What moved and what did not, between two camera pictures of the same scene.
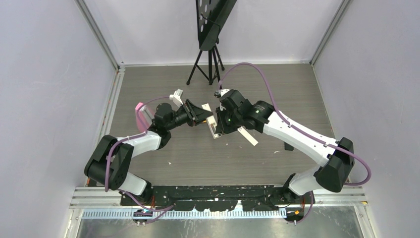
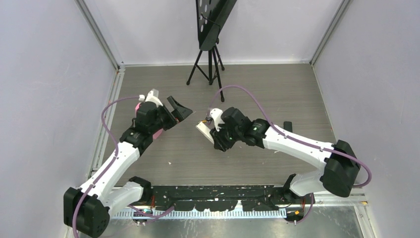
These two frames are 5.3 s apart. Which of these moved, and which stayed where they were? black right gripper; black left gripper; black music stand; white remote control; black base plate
Moved: black right gripper; white remote control; black left gripper
Stayed: black base plate; black music stand
